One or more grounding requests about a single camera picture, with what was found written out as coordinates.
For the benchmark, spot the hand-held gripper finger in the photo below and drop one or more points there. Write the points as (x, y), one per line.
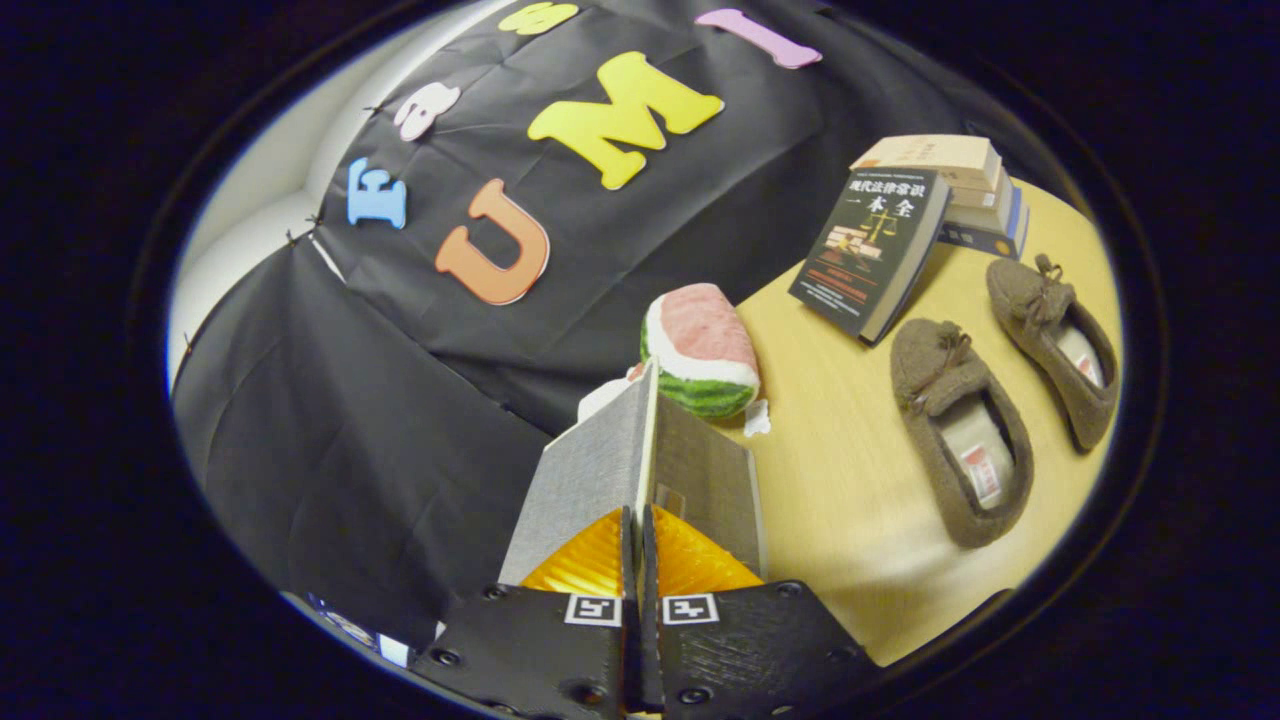
(649, 560)
(629, 560)

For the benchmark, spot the brown fuzzy shoe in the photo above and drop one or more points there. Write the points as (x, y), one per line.
(950, 395)
(1020, 290)

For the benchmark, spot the white toy tag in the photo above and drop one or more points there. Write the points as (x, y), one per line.
(757, 420)

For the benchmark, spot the watermelon slice plush toy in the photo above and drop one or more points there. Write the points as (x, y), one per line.
(700, 340)

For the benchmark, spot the black cover book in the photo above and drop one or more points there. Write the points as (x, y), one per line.
(865, 250)

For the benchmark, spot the blue cover book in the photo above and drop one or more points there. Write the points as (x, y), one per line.
(1000, 240)

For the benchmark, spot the cream cover book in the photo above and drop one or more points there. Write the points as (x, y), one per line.
(985, 205)

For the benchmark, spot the beige cover book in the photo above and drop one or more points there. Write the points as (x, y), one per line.
(930, 155)

